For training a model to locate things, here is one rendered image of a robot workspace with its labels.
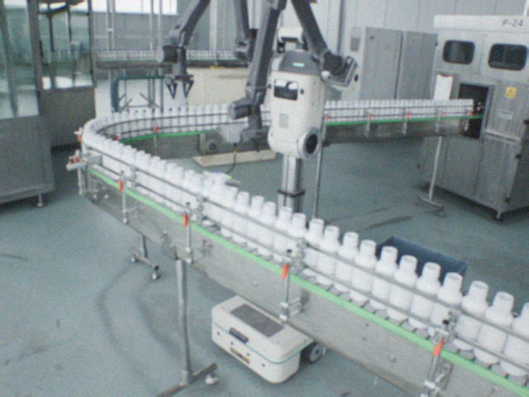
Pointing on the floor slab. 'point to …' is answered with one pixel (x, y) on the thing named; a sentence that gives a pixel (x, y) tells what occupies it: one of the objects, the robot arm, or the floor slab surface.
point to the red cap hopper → (130, 44)
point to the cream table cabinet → (214, 86)
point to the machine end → (451, 170)
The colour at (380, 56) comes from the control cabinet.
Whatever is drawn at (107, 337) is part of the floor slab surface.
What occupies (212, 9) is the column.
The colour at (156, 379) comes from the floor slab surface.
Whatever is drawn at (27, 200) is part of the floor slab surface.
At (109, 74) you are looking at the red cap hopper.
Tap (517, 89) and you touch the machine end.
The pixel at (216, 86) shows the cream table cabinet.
